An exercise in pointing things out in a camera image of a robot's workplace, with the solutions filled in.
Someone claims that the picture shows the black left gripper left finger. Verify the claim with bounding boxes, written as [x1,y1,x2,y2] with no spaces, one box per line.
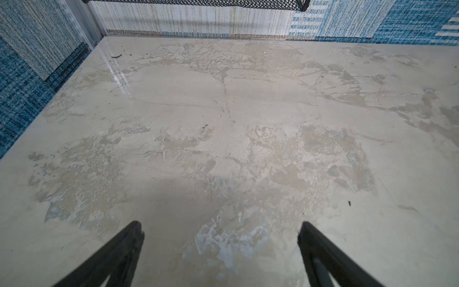
[55,221,145,287]

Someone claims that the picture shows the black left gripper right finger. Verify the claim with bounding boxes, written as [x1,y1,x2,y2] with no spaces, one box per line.
[297,221,382,287]

